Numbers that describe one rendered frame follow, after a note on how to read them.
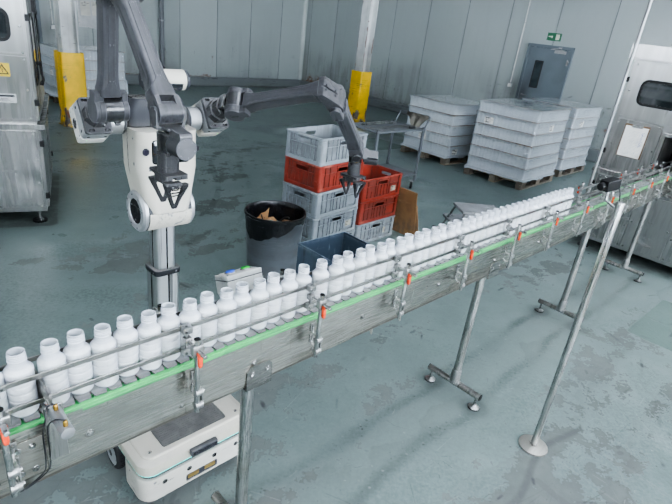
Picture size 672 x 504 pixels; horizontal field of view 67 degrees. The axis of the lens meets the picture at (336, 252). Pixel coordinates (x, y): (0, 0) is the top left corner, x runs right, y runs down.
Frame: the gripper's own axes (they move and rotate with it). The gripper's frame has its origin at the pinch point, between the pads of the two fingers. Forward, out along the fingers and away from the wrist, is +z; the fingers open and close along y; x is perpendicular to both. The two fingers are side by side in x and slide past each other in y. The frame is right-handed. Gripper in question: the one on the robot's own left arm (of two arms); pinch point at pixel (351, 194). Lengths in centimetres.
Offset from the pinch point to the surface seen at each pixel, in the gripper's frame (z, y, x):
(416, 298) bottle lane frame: 35, -43, -2
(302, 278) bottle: 10, -38, 62
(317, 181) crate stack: 42, 136, -109
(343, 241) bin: 31.7, 15.2, -15.1
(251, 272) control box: 11, -24, 72
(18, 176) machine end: 70, 330, 54
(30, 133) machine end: 33, 325, 42
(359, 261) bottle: 10, -39, 35
